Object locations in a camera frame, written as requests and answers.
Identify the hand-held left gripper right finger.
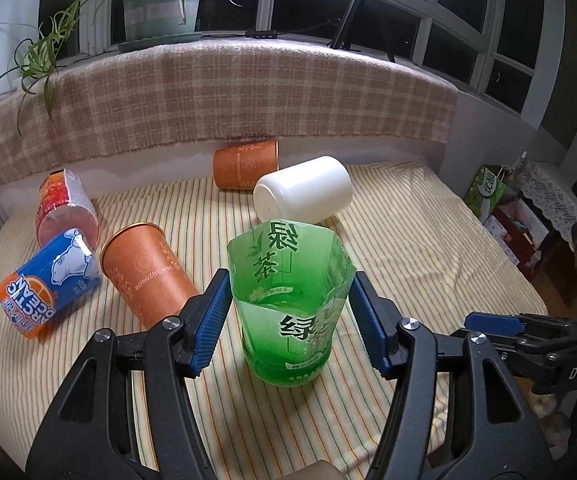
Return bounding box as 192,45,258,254
349,270,554,480

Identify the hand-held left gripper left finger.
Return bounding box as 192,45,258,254
25,267,234,480

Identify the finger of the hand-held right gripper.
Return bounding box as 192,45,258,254
465,311,577,350

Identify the green cut plastic bottle cup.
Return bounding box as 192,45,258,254
226,218,357,386

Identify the orange paper cup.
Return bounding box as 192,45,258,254
213,139,280,191
100,223,200,329

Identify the white cup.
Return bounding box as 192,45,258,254
253,155,354,224

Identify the blue and orange can cup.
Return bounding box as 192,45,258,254
0,228,103,342

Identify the red clear plastic cup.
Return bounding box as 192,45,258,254
36,169,100,249

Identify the red box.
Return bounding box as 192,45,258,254
483,200,549,266

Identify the striped bed sheet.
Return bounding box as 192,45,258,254
0,160,549,480

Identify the white lace cloth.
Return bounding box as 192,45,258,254
511,157,577,243

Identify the green shopping bag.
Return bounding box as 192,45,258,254
463,165,509,218

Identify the pink plaid blanket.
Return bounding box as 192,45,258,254
0,40,459,186

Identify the black tripod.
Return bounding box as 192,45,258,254
329,0,397,63

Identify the potted spider plant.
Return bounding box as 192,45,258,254
0,0,256,136

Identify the black cable with switch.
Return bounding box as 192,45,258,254
201,29,332,43

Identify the white window frame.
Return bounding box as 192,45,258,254
43,0,577,151

